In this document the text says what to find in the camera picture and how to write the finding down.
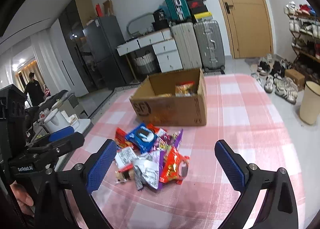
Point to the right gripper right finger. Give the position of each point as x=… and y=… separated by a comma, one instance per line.
x=279, y=208

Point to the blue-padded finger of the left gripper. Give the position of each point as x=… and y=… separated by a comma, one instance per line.
x=61, y=134

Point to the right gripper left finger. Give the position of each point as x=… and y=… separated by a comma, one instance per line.
x=84, y=178

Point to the red snack packet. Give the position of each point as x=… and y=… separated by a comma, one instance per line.
x=120, y=138

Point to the silver white snack packet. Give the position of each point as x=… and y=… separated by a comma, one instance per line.
x=147, y=169

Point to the blue Oreo snack packet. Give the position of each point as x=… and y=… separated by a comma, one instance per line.
x=142, y=137

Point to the red chip snack bag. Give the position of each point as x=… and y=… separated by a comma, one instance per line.
x=175, y=168

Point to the purple candy snack bag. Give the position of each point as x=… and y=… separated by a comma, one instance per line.
x=166, y=141

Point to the person's left hand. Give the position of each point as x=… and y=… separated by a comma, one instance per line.
x=23, y=198

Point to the person in black clothes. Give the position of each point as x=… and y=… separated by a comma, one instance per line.
x=33, y=89

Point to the black refrigerator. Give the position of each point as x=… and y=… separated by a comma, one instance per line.
x=103, y=36

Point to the beige waste bin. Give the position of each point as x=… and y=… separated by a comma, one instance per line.
x=310, y=106

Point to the striped laundry basket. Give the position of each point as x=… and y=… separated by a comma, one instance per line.
x=146, y=64

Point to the dark tall cabinet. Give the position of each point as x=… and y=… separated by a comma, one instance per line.
x=73, y=20

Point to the brown cardboard SF box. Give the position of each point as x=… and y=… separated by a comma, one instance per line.
x=176, y=98

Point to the small cardboard box on floor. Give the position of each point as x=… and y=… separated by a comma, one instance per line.
x=297, y=78

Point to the white drawer desk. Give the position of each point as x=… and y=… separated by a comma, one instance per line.
x=163, y=45

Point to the pile of shoes on floor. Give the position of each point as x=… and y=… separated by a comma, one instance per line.
x=270, y=74

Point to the oval mirror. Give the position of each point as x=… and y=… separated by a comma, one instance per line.
x=140, y=26

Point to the beige suitcase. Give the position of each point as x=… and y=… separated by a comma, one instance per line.
x=187, y=46

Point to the teal suitcase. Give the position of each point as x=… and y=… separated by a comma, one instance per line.
x=178, y=9

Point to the silver grey suitcase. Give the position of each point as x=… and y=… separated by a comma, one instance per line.
x=210, y=45

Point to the stack of shoe boxes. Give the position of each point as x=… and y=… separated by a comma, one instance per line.
x=199, y=11

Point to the shoe rack with shoes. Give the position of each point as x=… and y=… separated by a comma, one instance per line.
x=304, y=28

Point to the wooden door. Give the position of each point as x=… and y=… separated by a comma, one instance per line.
x=248, y=27

